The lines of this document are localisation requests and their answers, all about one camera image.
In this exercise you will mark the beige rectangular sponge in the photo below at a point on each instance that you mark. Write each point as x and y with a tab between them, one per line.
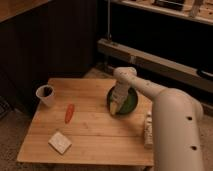
59	142

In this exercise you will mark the metal vertical pole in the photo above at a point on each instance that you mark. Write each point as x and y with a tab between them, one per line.
108	20

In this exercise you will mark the orange carrot toy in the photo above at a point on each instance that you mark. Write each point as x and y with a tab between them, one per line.
69	113

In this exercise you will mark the wooden low table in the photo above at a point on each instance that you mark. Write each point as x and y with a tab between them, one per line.
96	136

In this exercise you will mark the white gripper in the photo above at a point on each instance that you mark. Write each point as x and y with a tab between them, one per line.
119	95

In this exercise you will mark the white bottle with label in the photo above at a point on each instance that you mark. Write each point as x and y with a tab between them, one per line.
148	140

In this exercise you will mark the wooden shelf beam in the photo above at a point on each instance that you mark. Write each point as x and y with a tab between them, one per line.
164	67

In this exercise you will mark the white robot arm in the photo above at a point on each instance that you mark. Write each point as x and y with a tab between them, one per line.
175	115

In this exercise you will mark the white paper cup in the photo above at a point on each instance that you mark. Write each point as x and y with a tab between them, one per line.
46	94

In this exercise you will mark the green ceramic bowl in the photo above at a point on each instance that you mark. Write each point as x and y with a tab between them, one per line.
128	106

